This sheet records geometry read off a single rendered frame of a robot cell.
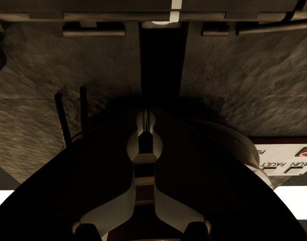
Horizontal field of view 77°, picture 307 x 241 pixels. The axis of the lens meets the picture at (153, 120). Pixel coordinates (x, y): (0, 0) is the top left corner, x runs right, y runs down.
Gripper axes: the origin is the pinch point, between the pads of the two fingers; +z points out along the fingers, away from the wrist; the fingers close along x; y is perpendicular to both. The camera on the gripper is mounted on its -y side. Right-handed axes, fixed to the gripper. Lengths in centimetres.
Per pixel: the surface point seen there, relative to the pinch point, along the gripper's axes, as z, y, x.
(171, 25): 17.8, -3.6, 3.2
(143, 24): 17.5, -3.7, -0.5
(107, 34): 12.9, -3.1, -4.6
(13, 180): 503, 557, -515
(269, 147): 27.3, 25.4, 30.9
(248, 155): 14.5, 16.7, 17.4
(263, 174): 10.9, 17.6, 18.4
